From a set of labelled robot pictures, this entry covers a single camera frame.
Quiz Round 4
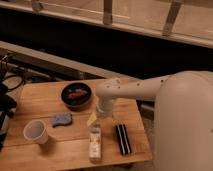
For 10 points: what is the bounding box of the black striped rectangular box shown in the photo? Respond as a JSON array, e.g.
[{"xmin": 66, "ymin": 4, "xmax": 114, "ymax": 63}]
[{"xmin": 115, "ymin": 124, "xmax": 132, "ymax": 156}]

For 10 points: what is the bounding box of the grey window ledge rail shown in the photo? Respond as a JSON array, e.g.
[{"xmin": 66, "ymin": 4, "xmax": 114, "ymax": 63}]
[{"xmin": 0, "ymin": 41, "xmax": 137, "ymax": 81}]

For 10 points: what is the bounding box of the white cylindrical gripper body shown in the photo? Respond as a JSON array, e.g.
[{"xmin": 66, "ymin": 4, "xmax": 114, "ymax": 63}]
[{"xmin": 96, "ymin": 98, "xmax": 115, "ymax": 118}]

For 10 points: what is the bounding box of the red food in bowl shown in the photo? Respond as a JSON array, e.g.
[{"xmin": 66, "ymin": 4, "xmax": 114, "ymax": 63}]
[{"xmin": 68, "ymin": 89, "xmax": 87, "ymax": 99}]

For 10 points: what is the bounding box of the black bowl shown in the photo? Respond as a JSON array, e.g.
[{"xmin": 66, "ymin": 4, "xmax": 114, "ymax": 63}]
[{"xmin": 61, "ymin": 82, "xmax": 92, "ymax": 108}]

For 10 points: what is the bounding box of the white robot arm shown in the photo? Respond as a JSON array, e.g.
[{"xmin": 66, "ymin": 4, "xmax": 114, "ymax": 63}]
[{"xmin": 87, "ymin": 71, "xmax": 213, "ymax": 171}]

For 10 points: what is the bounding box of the black equipment at left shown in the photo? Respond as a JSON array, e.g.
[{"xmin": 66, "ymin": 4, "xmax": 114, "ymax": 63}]
[{"xmin": 0, "ymin": 53, "xmax": 24, "ymax": 152}]

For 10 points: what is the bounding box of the wooden table board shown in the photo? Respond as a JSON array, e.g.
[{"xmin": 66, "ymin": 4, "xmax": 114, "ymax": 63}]
[{"xmin": 0, "ymin": 82, "xmax": 152, "ymax": 171}]

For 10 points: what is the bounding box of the blue sponge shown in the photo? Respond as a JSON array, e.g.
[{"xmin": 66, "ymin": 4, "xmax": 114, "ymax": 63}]
[{"xmin": 51, "ymin": 113, "xmax": 72, "ymax": 128}]

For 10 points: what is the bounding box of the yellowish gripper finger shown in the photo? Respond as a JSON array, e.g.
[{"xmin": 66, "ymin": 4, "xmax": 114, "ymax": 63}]
[{"xmin": 87, "ymin": 112, "xmax": 97, "ymax": 127}]

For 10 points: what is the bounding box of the translucent plastic cup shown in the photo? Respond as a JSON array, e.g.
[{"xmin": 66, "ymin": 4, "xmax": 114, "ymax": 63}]
[{"xmin": 23, "ymin": 120, "xmax": 48, "ymax": 144}]

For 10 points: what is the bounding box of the white bottle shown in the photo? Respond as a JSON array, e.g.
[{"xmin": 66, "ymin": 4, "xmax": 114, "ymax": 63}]
[{"xmin": 89, "ymin": 125, "xmax": 102, "ymax": 161}]

